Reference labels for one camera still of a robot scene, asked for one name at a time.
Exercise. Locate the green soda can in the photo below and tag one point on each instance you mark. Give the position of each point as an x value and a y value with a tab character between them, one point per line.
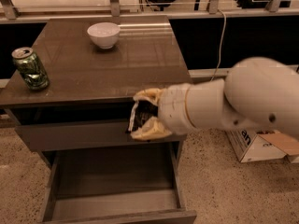
30	68

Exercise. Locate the closed top drawer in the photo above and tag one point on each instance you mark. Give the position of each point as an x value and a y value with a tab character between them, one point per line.
76	135

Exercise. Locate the corovan cardboard box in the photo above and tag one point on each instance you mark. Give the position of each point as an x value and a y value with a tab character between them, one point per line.
250	145

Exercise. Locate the metal window railing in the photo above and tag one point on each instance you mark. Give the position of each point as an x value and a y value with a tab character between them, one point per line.
45	9

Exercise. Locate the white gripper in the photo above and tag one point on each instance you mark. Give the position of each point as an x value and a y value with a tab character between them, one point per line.
173	108

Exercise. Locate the grey drawer cabinet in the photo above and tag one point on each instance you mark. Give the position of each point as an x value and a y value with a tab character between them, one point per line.
92	84

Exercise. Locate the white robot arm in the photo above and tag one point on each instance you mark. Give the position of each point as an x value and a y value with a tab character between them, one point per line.
257	93

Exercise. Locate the black rxbar chocolate bar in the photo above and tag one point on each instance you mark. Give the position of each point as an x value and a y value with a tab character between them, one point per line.
141	112

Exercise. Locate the open middle drawer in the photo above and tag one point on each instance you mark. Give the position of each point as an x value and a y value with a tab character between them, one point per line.
116	185

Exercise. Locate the white ceramic bowl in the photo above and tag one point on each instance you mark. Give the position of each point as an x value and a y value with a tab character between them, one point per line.
104	34

